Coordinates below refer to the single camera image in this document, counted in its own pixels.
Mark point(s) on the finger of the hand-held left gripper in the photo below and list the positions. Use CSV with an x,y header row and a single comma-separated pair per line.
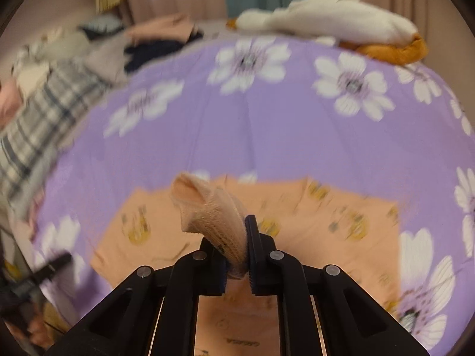
x,y
55,263

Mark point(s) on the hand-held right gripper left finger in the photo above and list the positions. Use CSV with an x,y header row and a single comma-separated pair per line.
x,y
207,276

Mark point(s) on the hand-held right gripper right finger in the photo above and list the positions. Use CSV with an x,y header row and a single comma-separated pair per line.
x,y
261,267

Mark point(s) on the orange printed baby garment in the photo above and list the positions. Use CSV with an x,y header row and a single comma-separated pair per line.
x,y
315,237

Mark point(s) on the dark navy clothes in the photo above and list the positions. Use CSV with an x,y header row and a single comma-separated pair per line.
x,y
156,53

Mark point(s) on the folded pink clothes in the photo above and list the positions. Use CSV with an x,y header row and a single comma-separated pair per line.
x,y
163,28

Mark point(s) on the grey plaid blanket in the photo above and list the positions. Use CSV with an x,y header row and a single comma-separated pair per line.
x,y
40,126

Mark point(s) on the purple floral bedsheet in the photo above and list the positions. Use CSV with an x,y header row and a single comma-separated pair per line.
x,y
230,129

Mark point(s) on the pink cloth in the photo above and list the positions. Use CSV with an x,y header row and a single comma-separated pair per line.
x,y
9,102

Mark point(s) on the cream cloth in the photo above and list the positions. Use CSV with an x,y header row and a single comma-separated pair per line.
x,y
31,76

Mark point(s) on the grey checked cloth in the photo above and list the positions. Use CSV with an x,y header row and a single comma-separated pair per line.
x,y
102,25

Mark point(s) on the white goose plush toy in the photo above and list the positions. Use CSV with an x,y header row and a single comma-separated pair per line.
x,y
326,20

